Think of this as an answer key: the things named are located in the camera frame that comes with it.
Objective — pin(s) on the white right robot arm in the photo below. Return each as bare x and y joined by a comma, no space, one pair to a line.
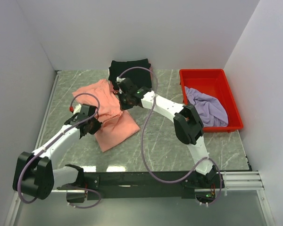
187,124

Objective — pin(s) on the aluminium left side rail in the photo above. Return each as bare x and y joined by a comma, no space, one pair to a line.
45,118

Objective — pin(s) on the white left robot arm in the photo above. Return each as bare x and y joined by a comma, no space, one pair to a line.
45,158

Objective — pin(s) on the salmon pink t shirt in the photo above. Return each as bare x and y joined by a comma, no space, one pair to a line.
117,125

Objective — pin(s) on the aluminium front rail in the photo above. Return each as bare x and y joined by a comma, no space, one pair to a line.
243,181

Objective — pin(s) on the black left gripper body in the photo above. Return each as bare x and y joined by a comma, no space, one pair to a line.
90,127

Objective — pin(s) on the lavender t shirt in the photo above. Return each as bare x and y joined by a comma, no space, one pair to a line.
210,110

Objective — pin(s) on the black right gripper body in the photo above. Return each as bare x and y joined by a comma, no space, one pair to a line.
126,101

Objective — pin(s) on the black folded t shirt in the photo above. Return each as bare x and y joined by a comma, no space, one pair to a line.
139,77

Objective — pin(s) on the red patterned folded t shirt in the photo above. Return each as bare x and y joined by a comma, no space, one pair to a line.
114,90

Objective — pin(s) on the red plastic bin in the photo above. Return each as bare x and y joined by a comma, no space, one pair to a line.
213,82

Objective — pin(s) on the aluminium rail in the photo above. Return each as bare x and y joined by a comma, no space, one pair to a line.
243,181
45,118

